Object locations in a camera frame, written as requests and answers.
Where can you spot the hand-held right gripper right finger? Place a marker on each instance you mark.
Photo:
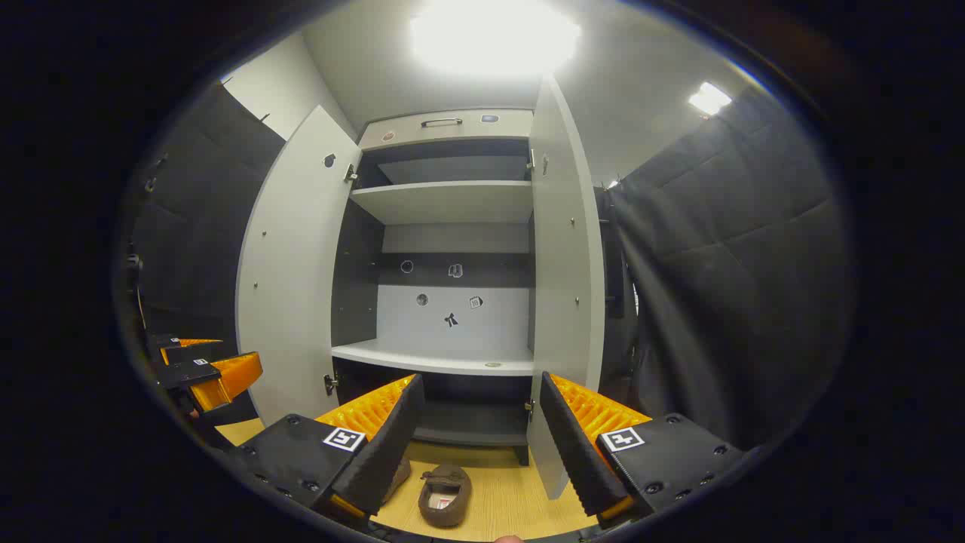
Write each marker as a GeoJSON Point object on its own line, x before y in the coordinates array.
{"type": "Point", "coordinates": [577, 452]}

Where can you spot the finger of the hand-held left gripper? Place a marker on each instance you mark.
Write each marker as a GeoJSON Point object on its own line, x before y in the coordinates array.
{"type": "Point", "coordinates": [200, 342]}
{"type": "Point", "coordinates": [234, 373]}

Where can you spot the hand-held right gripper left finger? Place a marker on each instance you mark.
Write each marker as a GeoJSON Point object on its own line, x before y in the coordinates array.
{"type": "Point", "coordinates": [392, 445]}

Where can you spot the brown fuzzy shoe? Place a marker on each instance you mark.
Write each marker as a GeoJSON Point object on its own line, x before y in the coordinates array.
{"type": "Point", "coordinates": [445, 494]}
{"type": "Point", "coordinates": [398, 479]}

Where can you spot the grey cabinet door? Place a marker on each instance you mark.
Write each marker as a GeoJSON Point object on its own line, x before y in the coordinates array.
{"type": "Point", "coordinates": [562, 264]}
{"type": "Point", "coordinates": [290, 286]}

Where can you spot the grey shoe cabinet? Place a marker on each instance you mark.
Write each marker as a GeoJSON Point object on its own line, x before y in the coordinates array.
{"type": "Point", "coordinates": [354, 286]}

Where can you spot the metal door hinge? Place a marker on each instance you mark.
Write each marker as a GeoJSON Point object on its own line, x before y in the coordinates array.
{"type": "Point", "coordinates": [350, 173]}
{"type": "Point", "coordinates": [529, 409]}
{"type": "Point", "coordinates": [531, 159]}
{"type": "Point", "coordinates": [330, 384]}

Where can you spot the light grey cabinet shelf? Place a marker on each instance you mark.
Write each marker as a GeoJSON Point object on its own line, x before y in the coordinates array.
{"type": "Point", "coordinates": [430, 356]}
{"type": "Point", "coordinates": [445, 202]}

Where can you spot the small ceiling light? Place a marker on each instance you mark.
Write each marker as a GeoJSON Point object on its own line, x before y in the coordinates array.
{"type": "Point", "coordinates": [709, 98]}

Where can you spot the large ceiling light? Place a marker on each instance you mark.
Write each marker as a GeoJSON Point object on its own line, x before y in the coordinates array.
{"type": "Point", "coordinates": [494, 34]}

